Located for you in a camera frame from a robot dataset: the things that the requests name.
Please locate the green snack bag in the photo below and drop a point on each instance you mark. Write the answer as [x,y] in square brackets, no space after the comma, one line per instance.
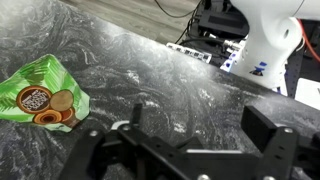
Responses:
[43,93]

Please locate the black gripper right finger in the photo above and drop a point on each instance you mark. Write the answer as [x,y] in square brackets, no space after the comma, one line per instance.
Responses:
[257,127]

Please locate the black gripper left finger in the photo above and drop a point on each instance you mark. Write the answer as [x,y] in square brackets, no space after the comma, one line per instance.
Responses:
[136,115]

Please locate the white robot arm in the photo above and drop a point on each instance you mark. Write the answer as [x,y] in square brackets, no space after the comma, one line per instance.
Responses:
[274,33]

